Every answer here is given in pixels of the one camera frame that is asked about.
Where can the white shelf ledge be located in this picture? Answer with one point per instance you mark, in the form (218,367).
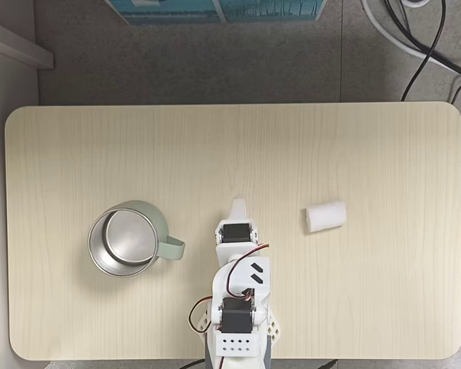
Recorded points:
(19,44)

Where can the white gauze dressing roll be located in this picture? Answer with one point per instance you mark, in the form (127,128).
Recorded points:
(326,215)

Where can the green mug steel interior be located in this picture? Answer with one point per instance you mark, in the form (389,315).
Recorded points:
(123,238)

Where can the blue printed box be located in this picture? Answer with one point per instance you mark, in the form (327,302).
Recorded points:
(272,9)
(165,11)

